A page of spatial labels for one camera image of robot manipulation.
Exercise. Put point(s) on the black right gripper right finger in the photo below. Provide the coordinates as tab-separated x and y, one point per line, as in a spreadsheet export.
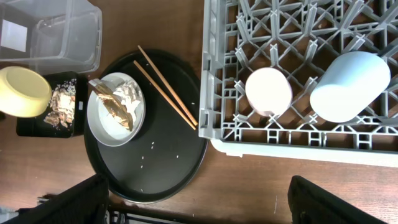
311	204

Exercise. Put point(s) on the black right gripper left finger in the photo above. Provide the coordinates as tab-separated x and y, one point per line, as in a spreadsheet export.
86	202

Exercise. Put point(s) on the food scraps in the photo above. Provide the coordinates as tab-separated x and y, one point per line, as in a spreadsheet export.
62	105

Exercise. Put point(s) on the gold foil wrapper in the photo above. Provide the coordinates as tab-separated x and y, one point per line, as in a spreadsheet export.
112	104

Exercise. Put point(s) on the white napkin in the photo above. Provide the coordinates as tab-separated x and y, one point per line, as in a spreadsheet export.
130	96

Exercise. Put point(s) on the pink plastic cup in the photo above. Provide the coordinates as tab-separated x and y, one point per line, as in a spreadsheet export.
268	92

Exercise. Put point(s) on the yellow bowl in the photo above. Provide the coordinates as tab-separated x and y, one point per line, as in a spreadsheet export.
24	93

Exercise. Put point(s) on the blue plastic cup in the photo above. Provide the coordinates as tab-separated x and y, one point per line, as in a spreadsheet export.
349	85

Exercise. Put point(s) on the grey dishwasher rack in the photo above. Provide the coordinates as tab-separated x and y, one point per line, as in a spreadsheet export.
300	39

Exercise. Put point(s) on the white round plate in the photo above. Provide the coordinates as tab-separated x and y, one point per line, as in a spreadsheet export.
102	125

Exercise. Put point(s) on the black rectangular tray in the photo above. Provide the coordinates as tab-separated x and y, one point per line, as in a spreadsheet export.
36	127

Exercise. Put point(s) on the round black tray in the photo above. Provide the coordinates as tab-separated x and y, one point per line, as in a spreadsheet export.
166	153

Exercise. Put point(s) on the upper wooden chopstick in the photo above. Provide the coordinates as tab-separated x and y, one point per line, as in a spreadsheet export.
186	112

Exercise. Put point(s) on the wooden chopstick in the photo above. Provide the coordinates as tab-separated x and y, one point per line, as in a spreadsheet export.
174	106
186	112

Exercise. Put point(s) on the lower wooden chopstick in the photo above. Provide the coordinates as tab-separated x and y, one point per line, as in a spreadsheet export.
174	106

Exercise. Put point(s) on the clear plastic bin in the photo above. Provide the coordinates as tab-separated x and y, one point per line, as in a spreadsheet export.
51	36

